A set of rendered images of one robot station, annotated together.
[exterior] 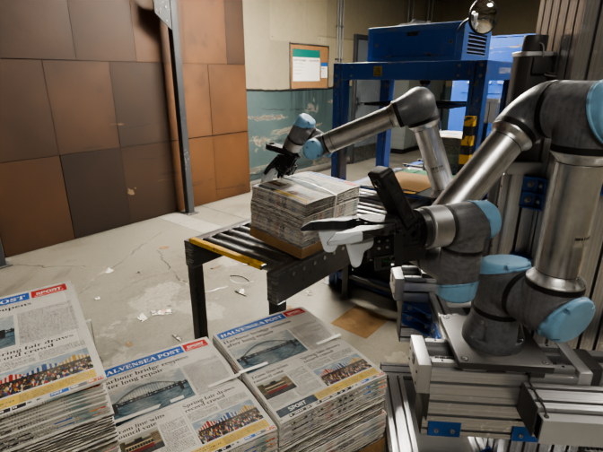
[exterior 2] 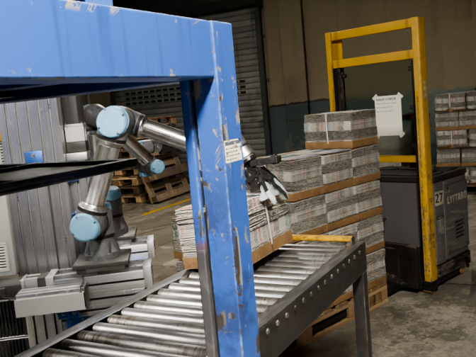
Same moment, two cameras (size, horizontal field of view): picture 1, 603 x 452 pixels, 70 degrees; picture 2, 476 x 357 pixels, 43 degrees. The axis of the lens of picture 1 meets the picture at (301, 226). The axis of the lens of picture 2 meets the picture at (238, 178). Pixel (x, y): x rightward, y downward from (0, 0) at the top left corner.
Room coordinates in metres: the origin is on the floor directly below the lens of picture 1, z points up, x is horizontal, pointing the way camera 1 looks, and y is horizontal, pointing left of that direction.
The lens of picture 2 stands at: (4.01, -0.43, 1.40)
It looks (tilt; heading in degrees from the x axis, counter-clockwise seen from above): 7 degrees down; 169
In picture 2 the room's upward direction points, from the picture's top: 5 degrees counter-clockwise
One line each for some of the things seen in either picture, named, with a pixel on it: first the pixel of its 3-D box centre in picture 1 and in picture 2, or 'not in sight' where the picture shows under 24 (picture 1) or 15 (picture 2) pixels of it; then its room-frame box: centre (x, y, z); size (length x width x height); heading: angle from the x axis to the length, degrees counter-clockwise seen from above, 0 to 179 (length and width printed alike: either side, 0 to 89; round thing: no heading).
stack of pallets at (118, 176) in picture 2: not in sight; (137, 158); (-6.13, -0.14, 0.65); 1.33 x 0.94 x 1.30; 144
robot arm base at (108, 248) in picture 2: not in sight; (101, 245); (1.46, -0.54, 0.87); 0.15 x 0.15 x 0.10
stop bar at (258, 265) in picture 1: (224, 252); (304, 237); (1.57, 0.30, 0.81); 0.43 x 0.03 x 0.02; 50
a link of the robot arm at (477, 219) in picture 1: (466, 223); (142, 148); (0.75, -0.30, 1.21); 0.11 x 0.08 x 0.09; 111
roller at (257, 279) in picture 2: not in sight; (244, 282); (1.97, -0.05, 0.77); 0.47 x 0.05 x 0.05; 50
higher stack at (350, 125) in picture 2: not in sight; (346, 209); (0.26, 1.00, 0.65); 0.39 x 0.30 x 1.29; 33
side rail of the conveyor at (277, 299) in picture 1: (369, 238); (166, 298); (1.91, -0.32, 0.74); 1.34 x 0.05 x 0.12; 140
